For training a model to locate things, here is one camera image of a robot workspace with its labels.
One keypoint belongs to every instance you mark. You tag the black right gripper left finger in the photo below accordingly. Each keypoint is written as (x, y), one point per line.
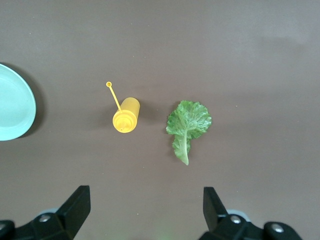
(62, 225)

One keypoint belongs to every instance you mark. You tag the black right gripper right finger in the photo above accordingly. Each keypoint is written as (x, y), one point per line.
(225, 228)

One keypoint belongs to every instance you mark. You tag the green lettuce leaf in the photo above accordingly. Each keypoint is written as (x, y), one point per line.
(188, 120)

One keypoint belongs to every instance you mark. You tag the yellow squeeze bottle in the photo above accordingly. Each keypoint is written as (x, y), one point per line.
(127, 115)

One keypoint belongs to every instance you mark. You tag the light green plate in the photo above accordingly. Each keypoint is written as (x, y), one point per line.
(15, 105)

